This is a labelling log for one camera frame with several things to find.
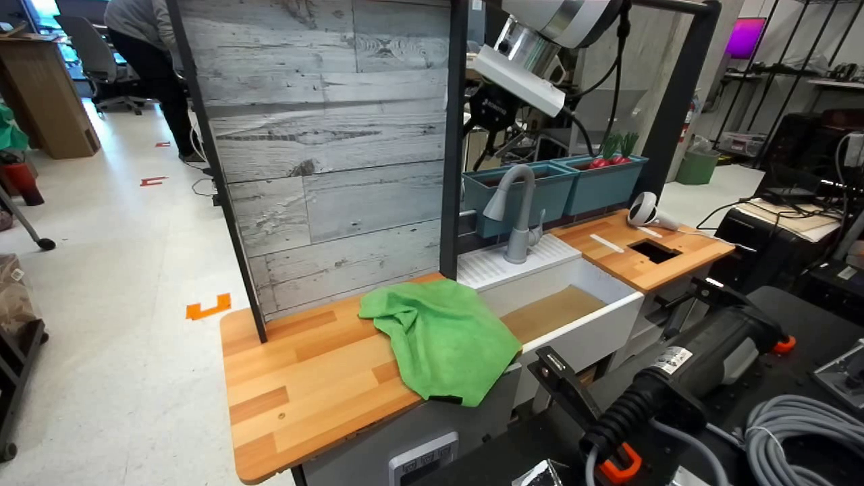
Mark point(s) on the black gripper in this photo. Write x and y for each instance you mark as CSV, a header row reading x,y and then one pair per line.
x,y
494,108

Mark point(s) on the grey curved sink faucet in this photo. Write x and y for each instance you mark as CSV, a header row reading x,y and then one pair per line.
x,y
520,212

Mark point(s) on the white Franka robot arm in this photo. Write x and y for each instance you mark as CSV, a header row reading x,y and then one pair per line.
x,y
563,20

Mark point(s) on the long teal plastic bin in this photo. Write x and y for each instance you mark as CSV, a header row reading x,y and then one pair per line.
x,y
548,189

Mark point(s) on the short teal plastic bin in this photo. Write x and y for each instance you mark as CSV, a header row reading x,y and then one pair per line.
x,y
609,183

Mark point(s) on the white marker stick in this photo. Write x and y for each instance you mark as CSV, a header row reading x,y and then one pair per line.
x,y
609,244

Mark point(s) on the white tape roll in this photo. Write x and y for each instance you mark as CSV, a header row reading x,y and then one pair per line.
x,y
641,209

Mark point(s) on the white toy kitchen sink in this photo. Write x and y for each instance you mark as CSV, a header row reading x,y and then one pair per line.
x,y
557,305

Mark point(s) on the grey wood-pattern back panel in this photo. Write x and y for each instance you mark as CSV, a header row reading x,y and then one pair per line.
x,y
325,143

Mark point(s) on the wooden countertop with cutout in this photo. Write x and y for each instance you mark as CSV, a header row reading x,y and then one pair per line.
x,y
648,247

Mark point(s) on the green bucket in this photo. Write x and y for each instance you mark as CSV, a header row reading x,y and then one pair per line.
x,y
696,166

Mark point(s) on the green microfibre cloth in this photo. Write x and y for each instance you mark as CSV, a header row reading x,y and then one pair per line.
x,y
440,340

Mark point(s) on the plain wooden countertop slab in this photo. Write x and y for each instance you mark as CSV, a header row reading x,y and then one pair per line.
x,y
306,378

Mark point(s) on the black clamp with orange trigger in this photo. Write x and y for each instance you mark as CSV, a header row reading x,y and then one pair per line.
x,y
621,422

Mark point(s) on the grey cabinet base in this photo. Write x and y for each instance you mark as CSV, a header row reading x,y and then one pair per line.
x,y
422,440

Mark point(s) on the black clamp with orange tip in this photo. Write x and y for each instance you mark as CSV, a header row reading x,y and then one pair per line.
x,y
764,326

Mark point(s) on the standing person in grey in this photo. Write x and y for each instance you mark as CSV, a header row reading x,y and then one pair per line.
x,y
152,63

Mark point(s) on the brown wooden desk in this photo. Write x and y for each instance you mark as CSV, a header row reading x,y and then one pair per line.
x,y
43,94

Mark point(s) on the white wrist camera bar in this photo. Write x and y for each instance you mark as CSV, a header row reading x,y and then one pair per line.
x,y
517,81

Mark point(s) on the black frame post with beam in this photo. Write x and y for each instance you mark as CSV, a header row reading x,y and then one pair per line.
x,y
676,89

